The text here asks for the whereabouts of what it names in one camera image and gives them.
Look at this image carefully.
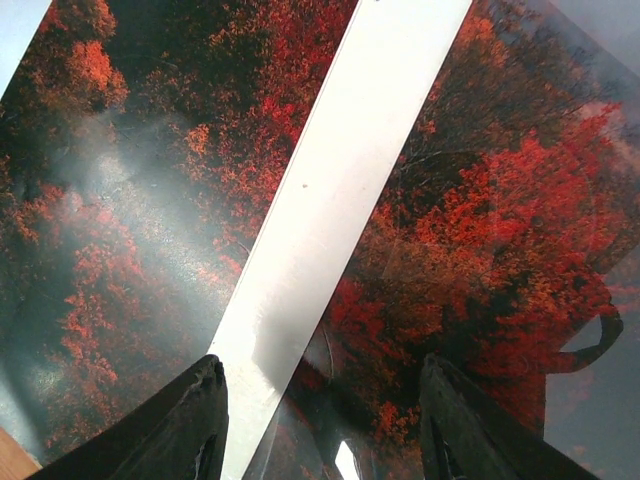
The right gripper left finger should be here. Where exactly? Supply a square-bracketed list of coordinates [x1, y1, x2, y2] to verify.
[30, 354, 229, 479]

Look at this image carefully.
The white photo mat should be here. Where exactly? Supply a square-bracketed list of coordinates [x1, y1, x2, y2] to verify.
[209, 1, 470, 479]

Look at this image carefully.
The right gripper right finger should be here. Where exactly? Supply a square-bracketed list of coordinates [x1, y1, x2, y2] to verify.
[419, 354, 596, 479]

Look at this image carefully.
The photo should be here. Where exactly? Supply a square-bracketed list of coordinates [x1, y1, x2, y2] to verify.
[1, 1, 639, 479]

